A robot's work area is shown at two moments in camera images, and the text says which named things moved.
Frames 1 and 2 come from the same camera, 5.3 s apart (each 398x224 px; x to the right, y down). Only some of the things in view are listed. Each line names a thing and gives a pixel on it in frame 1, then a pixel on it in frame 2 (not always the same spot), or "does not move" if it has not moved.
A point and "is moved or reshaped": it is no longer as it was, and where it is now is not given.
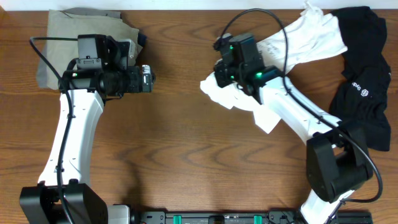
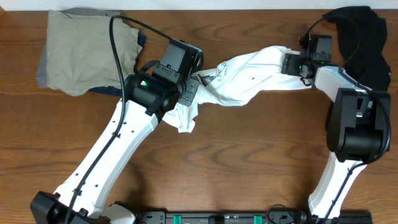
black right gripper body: (224, 75) → (292, 63)
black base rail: (248, 217) does not move
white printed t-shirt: (313, 33) is moved or reshaped
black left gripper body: (132, 84) → (189, 89)
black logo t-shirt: (360, 98) does not move
